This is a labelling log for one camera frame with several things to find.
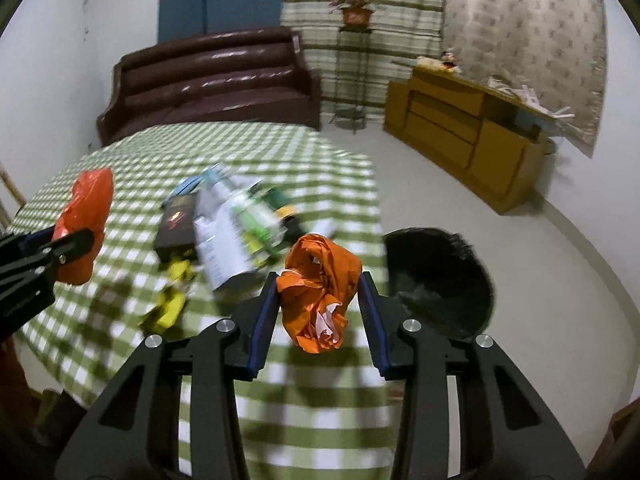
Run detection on orange plastic bag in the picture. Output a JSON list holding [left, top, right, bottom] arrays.
[[277, 234, 362, 354], [52, 168, 114, 285]]

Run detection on yellow snack wrapper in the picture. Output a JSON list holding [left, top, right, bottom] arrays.
[[140, 258, 195, 336]]

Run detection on dark brown box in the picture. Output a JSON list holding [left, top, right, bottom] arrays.
[[153, 193, 198, 263]]

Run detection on white paper bag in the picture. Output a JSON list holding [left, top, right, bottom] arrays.
[[193, 164, 284, 294]]

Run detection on green roll with yellow band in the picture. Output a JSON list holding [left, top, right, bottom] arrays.
[[265, 188, 306, 244]]

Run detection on black trash bin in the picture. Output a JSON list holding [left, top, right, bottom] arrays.
[[384, 228, 495, 341]]

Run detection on green checkered tablecloth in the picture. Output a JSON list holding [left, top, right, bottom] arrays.
[[12, 122, 394, 479]]

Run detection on wooden sideboard cabinet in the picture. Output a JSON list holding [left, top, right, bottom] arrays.
[[384, 66, 555, 214]]

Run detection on dark brown leather sofa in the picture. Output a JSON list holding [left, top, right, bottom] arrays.
[[96, 26, 322, 146]]

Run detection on papers on cabinet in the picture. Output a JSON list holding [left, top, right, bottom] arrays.
[[488, 75, 575, 120]]

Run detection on small toy figure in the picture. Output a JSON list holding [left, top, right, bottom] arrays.
[[440, 50, 460, 74]]

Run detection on black metal plant stand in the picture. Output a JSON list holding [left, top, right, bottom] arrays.
[[331, 25, 372, 134]]

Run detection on striped green curtain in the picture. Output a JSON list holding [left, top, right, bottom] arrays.
[[281, 0, 445, 115]]

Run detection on potted plant terracotta pot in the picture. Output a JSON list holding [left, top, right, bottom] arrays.
[[329, 0, 374, 28]]

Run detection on beige patterned wall cloth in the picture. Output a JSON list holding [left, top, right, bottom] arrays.
[[442, 0, 608, 153]]

